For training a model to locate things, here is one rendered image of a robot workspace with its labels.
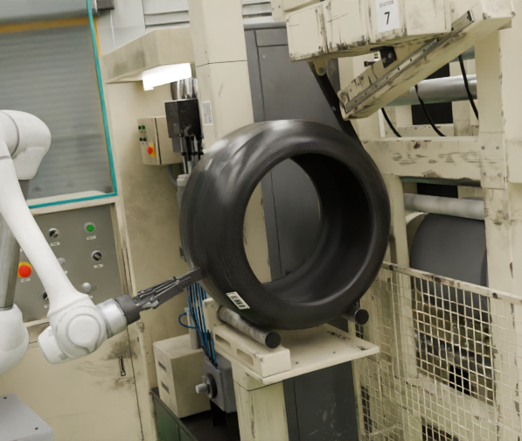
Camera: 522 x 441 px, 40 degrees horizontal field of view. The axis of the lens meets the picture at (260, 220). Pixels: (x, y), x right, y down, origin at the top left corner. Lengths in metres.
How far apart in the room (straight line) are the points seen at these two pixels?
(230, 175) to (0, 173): 0.57
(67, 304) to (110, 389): 0.92
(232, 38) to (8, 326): 1.06
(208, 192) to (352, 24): 0.58
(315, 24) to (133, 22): 9.22
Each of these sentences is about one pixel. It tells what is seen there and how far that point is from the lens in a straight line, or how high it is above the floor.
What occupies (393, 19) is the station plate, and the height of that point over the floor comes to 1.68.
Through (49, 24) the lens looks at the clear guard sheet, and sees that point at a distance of 2.45.
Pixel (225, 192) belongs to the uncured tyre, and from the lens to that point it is 1.81.
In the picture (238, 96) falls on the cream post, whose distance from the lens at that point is 2.22.
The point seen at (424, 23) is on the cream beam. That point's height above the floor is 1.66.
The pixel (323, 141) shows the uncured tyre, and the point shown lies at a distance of 1.91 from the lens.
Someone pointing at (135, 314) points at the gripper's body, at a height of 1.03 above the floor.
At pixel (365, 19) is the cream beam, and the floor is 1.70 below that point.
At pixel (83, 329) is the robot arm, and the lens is 1.63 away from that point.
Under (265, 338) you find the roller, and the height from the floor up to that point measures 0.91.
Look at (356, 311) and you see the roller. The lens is 2.05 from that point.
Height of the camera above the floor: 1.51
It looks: 9 degrees down
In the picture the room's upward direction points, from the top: 6 degrees counter-clockwise
